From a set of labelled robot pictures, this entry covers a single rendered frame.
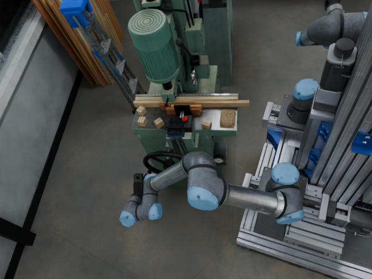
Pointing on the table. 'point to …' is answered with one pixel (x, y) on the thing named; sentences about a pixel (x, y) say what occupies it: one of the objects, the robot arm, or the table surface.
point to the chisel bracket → (170, 92)
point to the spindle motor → (154, 45)
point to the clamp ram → (182, 110)
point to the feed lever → (194, 61)
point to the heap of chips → (227, 118)
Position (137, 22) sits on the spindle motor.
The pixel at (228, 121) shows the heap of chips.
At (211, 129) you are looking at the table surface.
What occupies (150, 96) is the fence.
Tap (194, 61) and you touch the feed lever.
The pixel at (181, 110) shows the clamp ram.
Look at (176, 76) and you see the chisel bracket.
